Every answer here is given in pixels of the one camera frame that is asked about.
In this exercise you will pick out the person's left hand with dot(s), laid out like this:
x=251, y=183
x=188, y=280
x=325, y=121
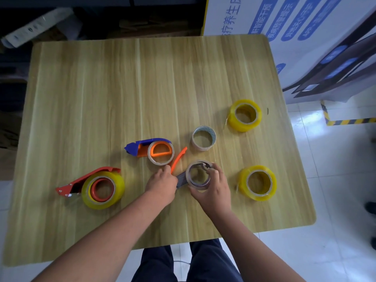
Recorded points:
x=161, y=186

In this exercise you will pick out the person's right hand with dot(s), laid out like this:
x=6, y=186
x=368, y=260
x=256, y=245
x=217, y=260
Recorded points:
x=214, y=195

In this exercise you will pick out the person's left fingers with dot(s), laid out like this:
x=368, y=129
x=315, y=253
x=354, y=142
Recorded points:
x=167, y=173

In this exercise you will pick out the person's right thumb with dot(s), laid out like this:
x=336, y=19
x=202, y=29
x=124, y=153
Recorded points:
x=196, y=191

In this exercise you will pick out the thin brown tape roll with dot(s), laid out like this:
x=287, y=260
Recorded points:
x=189, y=180

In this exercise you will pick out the person's right forearm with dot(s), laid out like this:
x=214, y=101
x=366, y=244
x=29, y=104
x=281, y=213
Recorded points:
x=252, y=249

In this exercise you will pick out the person's left forearm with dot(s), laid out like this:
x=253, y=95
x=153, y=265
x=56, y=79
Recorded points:
x=111, y=240

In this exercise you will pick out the beige empty tape core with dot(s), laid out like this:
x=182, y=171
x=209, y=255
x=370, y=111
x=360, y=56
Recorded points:
x=152, y=157

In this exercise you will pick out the blue orange tape dispenser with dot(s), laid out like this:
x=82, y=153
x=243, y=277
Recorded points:
x=138, y=146

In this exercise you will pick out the grey cardboard tape core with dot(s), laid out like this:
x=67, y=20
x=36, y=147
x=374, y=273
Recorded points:
x=202, y=147

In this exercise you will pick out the yellow tape roll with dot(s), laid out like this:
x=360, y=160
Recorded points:
x=119, y=185
x=243, y=186
x=235, y=121

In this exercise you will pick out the person's dark blue trousers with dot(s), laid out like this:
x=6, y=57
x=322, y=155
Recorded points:
x=205, y=264

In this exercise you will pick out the red tape dispenser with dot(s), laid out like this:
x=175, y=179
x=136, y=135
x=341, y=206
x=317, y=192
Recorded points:
x=78, y=183

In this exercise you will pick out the white sign board blue labels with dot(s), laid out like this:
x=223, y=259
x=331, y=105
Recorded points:
x=293, y=64

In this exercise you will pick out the yellow black hazard floor tape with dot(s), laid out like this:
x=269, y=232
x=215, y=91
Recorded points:
x=346, y=121

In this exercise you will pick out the white flat carton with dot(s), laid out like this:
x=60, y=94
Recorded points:
x=32, y=27

